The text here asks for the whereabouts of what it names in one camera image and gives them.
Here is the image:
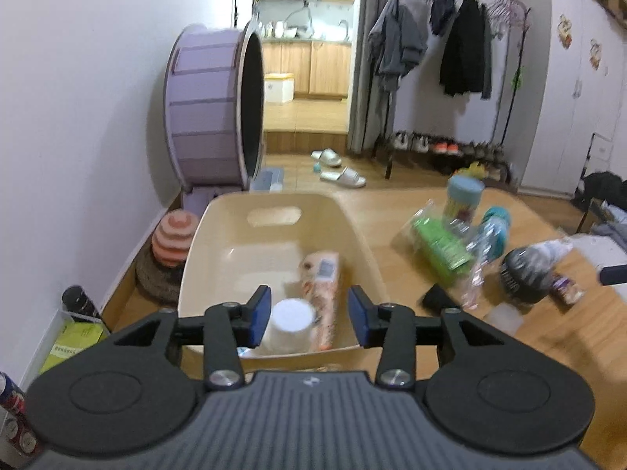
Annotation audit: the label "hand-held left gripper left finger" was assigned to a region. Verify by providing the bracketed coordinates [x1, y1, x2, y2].
[110, 285, 272, 392]

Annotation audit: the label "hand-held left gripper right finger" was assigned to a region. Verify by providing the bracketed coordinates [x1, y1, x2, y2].
[348, 285, 510, 392]

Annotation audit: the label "white cylindrical jar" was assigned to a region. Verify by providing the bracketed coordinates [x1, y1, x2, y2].
[259, 298, 317, 356]

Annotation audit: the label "small brown snack packet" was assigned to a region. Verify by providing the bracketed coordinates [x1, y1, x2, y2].
[551, 274, 586, 307]

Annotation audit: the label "orange snack packet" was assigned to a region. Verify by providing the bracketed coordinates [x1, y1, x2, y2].
[299, 251, 342, 352]

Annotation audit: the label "beige plastic bin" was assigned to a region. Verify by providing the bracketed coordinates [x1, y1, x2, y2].
[177, 193, 390, 356]

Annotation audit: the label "small black pouch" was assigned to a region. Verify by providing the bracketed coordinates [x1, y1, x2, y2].
[420, 283, 461, 315]

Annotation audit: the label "black bag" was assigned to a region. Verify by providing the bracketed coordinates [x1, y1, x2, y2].
[500, 240, 574, 307]

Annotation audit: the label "green packet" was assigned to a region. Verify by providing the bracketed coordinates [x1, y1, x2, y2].
[402, 199, 491, 310]

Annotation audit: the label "clear bottle with teal cap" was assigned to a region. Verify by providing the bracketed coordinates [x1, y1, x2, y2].
[463, 206, 511, 261]

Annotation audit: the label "tall cup with blue lid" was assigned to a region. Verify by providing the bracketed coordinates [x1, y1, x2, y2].
[443, 175, 486, 224]

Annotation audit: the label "grey blanket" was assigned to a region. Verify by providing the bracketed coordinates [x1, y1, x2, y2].
[590, 220, 627, 251]

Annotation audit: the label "wooden stool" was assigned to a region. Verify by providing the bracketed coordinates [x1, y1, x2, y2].
[577, 198, 604, 234]

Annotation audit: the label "black clothing pile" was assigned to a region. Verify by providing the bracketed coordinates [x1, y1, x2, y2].
[571, 171, 627, 212]

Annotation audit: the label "round woven mat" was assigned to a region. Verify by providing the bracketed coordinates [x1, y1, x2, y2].
[136, 249, 187, 304]

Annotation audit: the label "pink striped ball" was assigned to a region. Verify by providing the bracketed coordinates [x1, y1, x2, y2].
[152, 210, 199, 268]

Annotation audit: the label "white wardrobe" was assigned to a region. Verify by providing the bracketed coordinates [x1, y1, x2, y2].
[512, 0, 627, 201]

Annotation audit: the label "black can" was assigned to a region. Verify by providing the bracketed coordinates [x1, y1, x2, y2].
[62, 285, 101, 322]

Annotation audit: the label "yellow-green packet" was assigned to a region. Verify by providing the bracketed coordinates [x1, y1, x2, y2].
[42, 322, 106, 374]

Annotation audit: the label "row of shoes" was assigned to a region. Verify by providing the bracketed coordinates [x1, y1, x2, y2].
[392, 130, 510, 179]

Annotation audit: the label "black clothes rack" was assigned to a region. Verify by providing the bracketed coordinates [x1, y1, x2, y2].
[375, 0, 532, 179]

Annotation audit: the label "clear plastic box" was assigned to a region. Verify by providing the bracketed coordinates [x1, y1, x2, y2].
[39, 309, 111, 377]

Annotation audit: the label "purple cat wheel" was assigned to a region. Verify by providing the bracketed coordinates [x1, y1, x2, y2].
[164, 23, 268, 216]

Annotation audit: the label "white box with yellow lid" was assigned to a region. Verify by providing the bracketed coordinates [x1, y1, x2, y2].
[265, 73, 295, 103]

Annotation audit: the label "wooden kitchen cabinets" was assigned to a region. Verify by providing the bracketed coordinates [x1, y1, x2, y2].
[262, 42, 353, 99]

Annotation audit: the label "grey curtain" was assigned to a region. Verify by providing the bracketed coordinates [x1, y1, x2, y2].
[349, 0, 399, 155]

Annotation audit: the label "black coat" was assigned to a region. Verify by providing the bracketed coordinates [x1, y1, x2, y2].
[439, 0, 493, 99]

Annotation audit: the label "grey coat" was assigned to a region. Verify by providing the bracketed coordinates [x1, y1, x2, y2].
[368, 0, 429, 133]

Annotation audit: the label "pink clothes hangers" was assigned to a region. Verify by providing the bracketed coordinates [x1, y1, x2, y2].
[482, 0, 528, 38]

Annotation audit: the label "dark blue garment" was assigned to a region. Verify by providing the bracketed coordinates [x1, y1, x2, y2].
[430, 0, 457, 36]

